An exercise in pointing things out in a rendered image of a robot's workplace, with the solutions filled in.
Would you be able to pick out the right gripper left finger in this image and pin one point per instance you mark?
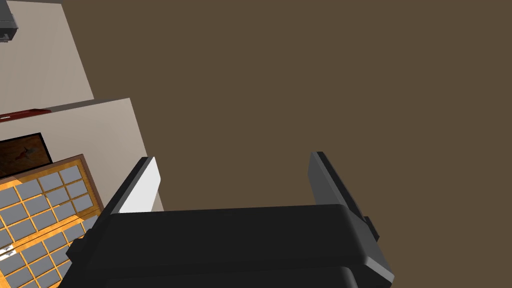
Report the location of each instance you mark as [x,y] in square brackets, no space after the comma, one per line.
[138,190]

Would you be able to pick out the red flat shelf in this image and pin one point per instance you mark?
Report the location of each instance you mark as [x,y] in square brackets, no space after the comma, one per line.
[22,114]

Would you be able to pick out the grey box-shaped appliance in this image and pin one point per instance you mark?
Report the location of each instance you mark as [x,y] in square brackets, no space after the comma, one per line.
[6,22]

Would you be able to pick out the wooden door with glass panes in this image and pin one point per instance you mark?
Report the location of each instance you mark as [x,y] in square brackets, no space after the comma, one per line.
[38,224]

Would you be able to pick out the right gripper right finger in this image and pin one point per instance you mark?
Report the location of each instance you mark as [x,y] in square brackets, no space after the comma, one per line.
[328,182]

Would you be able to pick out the dark framed picture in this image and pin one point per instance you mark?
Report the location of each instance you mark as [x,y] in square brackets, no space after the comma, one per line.
[22,154]

